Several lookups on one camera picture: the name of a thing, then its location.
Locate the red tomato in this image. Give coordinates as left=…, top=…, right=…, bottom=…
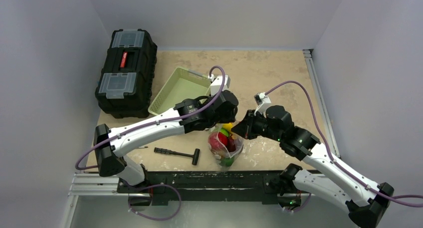
left=208, top=132, right=228, bottom=151

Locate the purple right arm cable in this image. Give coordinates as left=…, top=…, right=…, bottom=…
left=264, top=80, right=423, bottom=208

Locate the clear zip top bag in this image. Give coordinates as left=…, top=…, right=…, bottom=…
left=208, top=122, right=244, bottom=170

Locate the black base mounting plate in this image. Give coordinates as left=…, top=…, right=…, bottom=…
left=117, top=171, right=308, bottom=209

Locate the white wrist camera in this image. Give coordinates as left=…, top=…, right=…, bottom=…
left=254, top=92, right=271, bottom=115
left=208, top=74, right=230, bottom=96

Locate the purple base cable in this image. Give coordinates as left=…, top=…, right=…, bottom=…
left=128, top=182, right=184, bottom=221

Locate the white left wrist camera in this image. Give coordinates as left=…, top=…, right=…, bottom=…
left=208, top=74, right=230, bottom=96

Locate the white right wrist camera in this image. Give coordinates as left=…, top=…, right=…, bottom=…
left=254, top=92, right=271, bottom=115

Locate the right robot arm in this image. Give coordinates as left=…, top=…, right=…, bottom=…
left=231, top=105, right=394, bottom=228

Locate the green bell pepper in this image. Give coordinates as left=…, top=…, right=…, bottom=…
left=220, top=157, right=235, bottom=167

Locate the dark red apple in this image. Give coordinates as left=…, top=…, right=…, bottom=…
left=227, top=137, right=238, bottom=153

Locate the black plastic toolbox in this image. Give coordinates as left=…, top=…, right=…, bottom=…
left=95, top=29, right=158, bottom=119

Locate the black hammer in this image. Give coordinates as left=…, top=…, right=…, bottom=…
left=154, top=147, right=201, bottom=166

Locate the yellow banana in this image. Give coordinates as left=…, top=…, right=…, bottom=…
left=222, top=123, right=233, bottom=132

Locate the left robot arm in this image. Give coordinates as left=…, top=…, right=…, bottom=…
left=93, top=90, right=238, bottom=193

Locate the pale green perforated basket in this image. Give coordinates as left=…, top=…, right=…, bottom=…
left=148, top=67, right=211, bottom=115

